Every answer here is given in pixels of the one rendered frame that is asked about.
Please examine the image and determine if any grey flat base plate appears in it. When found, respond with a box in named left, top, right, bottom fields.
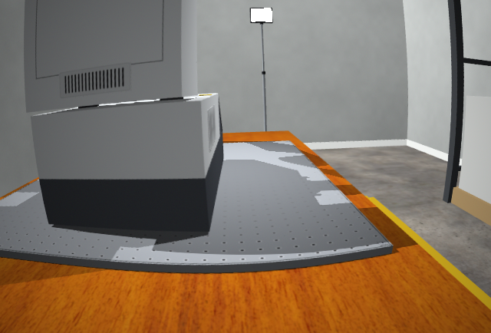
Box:
left=0, top=140, right=393, bottom=273

